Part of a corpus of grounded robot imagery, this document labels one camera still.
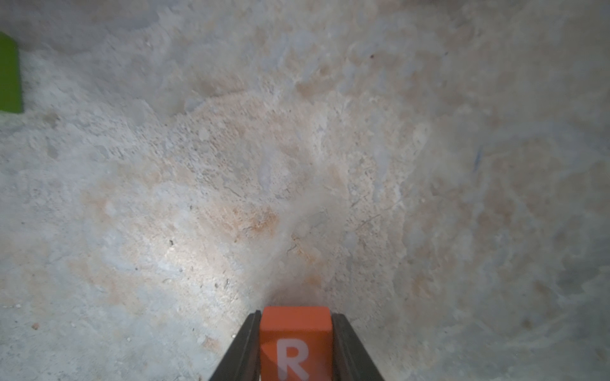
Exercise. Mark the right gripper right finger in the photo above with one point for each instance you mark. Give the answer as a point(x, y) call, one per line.
point(351, 361)

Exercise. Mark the red R block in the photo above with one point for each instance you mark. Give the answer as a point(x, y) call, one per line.
point(296, 343)

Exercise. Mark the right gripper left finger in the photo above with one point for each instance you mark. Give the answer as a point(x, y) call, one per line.
point(241, 362)

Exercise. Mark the green D block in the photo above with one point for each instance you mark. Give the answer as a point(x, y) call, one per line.
point(11, 100)

